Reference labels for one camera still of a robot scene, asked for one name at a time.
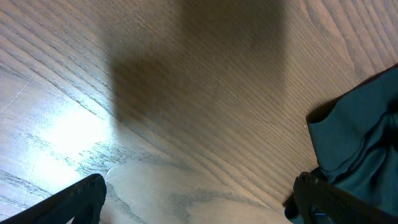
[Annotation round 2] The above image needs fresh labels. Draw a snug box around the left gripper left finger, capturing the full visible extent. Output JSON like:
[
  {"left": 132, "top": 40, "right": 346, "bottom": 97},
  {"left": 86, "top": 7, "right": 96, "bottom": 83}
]
[{"left": 2, "top": 174, "right": 106, "bottom": 224}]

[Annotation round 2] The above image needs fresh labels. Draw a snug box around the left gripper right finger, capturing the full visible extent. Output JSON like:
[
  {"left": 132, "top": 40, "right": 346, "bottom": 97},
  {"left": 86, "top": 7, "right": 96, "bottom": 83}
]
[{"left": 294, "top": 172, "right": 397, "bottom": 224}]

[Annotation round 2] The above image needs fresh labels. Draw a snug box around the black t-shirt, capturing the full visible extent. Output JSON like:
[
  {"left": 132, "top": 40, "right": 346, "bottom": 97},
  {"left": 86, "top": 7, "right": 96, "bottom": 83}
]
[{"left": 283, "top": 63, "right": 398, "bottom": 224}]

